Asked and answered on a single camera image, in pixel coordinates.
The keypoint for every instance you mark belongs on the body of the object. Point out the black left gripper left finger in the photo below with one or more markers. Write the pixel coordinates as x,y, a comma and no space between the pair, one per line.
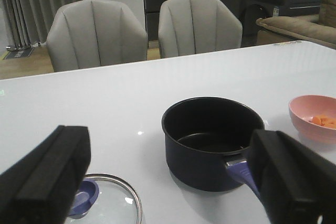
41,186

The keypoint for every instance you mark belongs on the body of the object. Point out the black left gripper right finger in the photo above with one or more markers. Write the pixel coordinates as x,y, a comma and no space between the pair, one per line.
295,184

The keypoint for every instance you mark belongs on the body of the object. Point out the glass lid blue knob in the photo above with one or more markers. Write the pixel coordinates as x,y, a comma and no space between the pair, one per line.
105,198

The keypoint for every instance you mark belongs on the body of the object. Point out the orange ham slices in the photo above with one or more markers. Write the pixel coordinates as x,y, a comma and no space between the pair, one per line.
323,120

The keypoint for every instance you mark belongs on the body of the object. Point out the pink bowl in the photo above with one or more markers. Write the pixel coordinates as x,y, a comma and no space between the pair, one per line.
303,108

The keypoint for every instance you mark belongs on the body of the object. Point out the dark blue saucepan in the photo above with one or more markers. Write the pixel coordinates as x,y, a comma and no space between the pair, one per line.
206,141

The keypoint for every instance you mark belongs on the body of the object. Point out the beige sofa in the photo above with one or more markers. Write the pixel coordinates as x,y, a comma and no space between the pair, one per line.
319,29

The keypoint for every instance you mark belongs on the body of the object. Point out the left grey upholstered chair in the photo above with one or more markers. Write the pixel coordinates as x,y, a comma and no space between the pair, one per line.
95,33

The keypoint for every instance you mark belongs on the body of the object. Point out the grey upholstered chair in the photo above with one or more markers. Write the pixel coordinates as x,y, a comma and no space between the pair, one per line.
188,27
95,33

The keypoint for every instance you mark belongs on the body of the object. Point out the dark washing machine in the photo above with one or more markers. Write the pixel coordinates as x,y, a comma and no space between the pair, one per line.
251,10

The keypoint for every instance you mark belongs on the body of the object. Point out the right grey upholstered chair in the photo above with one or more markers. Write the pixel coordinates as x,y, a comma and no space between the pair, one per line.
188,27

